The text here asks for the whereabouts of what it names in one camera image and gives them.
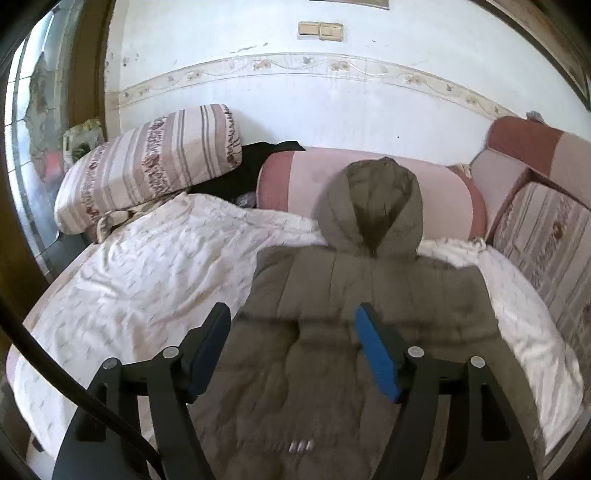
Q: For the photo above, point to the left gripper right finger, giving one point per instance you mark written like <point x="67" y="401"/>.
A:
<point x="484" y="439"/>

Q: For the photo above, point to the pink red cushion upper right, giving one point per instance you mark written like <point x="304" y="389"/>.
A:
<point x="559" y="157"/>

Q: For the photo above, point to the beige wall switch plate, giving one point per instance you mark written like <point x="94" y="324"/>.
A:
<point x="321" y="30"/>

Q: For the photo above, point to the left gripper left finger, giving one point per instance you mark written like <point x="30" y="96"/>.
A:
<point x="150" y="430"/>

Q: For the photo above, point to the white patterned bed quilt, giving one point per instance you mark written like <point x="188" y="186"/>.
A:
<point x="154" y="279"/>

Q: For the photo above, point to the pink cushion corner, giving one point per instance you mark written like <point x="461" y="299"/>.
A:
<point x="498" y="177"/>

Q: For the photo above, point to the pink bolster cushion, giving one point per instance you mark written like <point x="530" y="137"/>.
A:
<point x="453" y="207"/>

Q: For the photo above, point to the olive quilted hooded coat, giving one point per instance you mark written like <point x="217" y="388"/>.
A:
<point x="311" y="381"/>

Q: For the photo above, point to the black garment behind bolster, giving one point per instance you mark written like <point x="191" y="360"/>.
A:
<point x="243" y="179"/>

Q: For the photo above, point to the striped floral pillow left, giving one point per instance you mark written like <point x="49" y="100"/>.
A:
<point x="165" y="155"/>

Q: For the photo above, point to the striped floral cushion right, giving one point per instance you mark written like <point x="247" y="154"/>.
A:
<point x="546" y="235"/>

